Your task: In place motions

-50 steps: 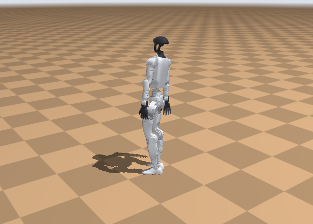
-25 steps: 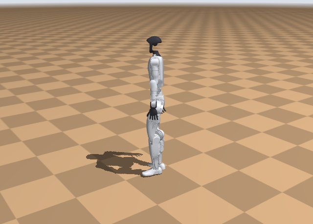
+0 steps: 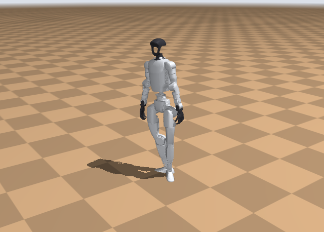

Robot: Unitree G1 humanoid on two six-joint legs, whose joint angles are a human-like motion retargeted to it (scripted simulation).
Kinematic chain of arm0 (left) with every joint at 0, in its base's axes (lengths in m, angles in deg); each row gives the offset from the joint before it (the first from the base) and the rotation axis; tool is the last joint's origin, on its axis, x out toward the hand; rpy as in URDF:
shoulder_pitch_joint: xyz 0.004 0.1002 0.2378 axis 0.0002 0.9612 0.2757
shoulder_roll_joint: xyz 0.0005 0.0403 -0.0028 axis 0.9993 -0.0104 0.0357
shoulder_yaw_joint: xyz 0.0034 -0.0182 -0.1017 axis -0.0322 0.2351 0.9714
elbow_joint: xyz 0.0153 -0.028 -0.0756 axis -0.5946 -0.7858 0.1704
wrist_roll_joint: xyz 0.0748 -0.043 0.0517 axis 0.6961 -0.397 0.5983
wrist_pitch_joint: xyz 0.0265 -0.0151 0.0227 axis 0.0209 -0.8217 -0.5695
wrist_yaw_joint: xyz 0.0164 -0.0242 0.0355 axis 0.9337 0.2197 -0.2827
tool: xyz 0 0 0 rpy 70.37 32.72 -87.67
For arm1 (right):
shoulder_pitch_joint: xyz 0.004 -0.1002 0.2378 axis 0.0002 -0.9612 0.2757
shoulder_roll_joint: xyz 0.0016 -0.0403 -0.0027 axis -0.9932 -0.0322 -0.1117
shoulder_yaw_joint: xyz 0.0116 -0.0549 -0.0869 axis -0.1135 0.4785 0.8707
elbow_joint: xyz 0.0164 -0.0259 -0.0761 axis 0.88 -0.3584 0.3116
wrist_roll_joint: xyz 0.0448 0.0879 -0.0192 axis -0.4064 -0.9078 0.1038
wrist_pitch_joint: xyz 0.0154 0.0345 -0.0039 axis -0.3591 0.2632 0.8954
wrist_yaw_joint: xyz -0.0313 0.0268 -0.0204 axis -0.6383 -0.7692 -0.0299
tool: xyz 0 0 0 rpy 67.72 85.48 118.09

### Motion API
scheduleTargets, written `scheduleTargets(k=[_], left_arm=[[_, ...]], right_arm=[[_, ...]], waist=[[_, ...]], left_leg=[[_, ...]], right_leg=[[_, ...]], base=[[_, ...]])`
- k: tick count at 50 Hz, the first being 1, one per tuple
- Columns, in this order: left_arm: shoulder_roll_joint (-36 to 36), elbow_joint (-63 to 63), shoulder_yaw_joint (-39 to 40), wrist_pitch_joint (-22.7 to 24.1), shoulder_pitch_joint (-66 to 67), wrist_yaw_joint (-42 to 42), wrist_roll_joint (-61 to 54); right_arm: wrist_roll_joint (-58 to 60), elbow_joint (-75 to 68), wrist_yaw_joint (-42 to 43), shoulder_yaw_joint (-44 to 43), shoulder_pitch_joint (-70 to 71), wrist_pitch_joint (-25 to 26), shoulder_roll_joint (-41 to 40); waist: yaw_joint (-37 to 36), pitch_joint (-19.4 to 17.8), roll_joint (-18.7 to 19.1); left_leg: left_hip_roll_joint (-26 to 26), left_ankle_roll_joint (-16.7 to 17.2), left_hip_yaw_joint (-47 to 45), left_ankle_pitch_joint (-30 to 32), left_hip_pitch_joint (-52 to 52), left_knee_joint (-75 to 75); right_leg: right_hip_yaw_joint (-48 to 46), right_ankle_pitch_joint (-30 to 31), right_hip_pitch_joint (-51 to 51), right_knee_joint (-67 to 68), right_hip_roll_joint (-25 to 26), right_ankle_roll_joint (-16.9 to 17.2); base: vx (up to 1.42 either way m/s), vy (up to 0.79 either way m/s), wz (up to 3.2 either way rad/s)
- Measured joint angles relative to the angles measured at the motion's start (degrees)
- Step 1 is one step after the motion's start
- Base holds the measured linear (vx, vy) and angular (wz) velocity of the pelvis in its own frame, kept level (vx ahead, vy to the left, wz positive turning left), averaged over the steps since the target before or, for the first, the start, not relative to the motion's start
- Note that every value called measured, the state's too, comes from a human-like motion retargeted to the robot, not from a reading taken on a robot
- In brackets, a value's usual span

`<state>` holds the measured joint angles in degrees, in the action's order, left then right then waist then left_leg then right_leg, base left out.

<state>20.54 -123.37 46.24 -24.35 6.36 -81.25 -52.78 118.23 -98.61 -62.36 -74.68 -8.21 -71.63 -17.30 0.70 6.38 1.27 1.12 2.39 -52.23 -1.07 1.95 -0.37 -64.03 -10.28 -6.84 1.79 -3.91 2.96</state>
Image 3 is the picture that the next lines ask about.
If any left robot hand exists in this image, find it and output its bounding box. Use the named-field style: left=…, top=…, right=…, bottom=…
left=175, top=105, right=184, bottom=124

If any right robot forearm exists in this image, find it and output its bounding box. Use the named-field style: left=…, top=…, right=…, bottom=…
left=140, top=86, right=150, bottom=105

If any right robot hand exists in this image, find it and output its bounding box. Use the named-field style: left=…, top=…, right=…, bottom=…
left=140, top=100, right=146, bottom=120

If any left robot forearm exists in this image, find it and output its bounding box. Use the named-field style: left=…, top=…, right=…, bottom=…
left=172, top=83, right=183, bottom=109

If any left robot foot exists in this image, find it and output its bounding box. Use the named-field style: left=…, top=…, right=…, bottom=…
left=166, top=170, right=174, bottom=182

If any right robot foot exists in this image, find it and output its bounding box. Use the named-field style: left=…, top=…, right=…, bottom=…
left=155, top=167, right=175, bottom=173

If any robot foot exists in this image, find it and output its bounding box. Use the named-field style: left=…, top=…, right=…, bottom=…
left=166, top=170, right=174, bottom=182
left=155, top=167, right=175, bottom=173

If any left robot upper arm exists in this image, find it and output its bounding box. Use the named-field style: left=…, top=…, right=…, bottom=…
left=164, top=61, right=177, bottom=91

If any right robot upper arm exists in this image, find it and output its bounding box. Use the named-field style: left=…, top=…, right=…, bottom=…
left=142, top=61, right=151, bottom=88

